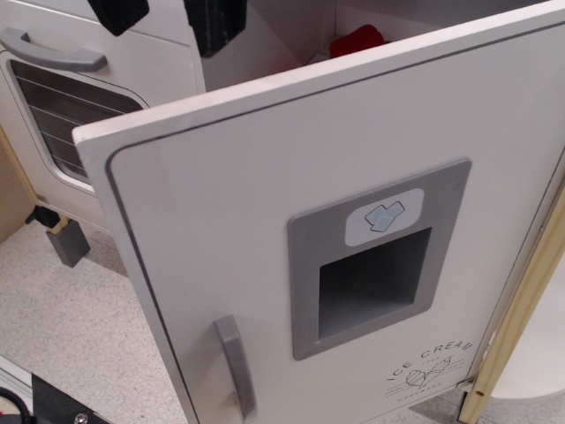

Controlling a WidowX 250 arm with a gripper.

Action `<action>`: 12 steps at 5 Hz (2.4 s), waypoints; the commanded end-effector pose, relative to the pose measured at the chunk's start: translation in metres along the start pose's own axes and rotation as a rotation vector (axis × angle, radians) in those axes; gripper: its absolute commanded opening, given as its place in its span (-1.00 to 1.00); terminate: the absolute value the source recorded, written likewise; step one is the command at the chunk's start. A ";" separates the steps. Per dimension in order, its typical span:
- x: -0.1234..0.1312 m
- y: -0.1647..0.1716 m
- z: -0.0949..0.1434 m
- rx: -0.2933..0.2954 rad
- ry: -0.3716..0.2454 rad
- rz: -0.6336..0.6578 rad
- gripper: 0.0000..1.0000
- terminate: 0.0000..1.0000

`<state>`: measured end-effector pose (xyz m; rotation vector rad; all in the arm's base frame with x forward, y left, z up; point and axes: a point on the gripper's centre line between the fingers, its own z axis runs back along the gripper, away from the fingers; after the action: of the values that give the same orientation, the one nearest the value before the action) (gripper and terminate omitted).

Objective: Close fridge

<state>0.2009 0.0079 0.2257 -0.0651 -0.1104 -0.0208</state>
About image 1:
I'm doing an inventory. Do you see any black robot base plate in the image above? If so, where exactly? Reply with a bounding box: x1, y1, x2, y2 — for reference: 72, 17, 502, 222
0, 373, 109, 424

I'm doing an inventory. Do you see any white toy fridge door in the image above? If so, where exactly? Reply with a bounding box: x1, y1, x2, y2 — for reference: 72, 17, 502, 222
73, 1, 564, 423

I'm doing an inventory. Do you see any grey fridge door handle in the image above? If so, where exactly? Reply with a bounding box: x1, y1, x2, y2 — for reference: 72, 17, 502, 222
214, 315, 258, 423

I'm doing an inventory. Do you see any grey ice dispenser panel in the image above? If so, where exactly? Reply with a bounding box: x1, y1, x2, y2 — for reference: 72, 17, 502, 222
288, 158, 471, 360

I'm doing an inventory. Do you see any white toy oven door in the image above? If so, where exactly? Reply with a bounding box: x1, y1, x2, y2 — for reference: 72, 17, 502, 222
1, 1, 204, 230

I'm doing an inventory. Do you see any grey oven door handle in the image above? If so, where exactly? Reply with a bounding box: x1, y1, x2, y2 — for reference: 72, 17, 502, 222
1, 27, 108, 72

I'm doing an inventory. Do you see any light wooden corner post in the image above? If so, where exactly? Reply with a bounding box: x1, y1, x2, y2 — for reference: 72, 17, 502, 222
458, 186, 564, 423

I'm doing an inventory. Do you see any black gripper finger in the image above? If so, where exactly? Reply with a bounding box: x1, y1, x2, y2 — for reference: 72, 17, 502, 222
87, 0, 149, 36
184, 0, 247, 58

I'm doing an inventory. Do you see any red object inside fridge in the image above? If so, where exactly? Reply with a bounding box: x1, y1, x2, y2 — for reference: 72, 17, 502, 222
328, 24, 390, 59

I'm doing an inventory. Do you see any grey kitchen leg block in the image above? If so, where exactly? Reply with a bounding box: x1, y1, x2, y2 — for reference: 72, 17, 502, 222
46, 221, 91, 268

